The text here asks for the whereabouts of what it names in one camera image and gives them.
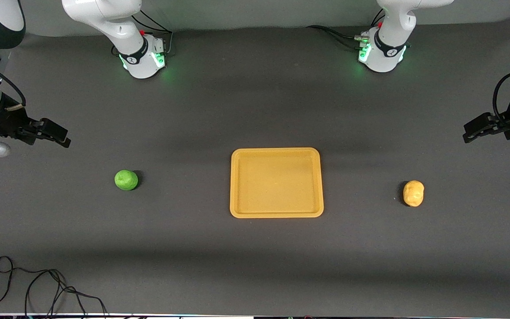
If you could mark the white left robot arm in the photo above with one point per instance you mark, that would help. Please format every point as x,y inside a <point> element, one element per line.
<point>392,31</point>

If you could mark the green apple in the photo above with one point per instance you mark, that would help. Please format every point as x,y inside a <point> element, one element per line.
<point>126,180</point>

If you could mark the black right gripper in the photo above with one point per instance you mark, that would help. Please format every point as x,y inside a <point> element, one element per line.
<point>10,121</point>

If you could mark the yellow plastic tray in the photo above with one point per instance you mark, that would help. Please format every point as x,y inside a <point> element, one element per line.
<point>276,182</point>

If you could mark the yellow-brown potato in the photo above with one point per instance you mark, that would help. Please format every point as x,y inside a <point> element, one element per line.
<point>413,193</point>

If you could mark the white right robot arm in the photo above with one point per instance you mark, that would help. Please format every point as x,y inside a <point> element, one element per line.
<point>120,26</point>

